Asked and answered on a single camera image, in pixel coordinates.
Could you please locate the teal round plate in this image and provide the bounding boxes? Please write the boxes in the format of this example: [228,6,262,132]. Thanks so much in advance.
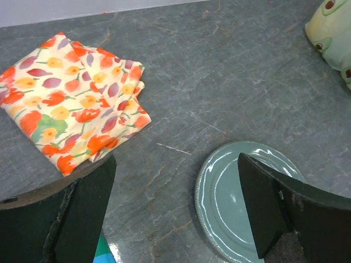
[195,141,306,262]

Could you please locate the floral orange folded cloth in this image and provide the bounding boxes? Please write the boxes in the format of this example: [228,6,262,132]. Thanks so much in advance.
[1,33,151,176]

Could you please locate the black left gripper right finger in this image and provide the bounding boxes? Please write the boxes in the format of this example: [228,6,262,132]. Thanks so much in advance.
[238,153,350,262]

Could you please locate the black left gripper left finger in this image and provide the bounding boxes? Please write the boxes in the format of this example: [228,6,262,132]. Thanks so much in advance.
[1,155,116,262]

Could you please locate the light green plastic bag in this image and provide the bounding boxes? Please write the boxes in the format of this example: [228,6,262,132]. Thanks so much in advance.
[305,0,350,88]

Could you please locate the colourful printed cloth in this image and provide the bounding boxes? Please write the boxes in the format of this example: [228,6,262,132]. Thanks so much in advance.
[93,233,116,263]

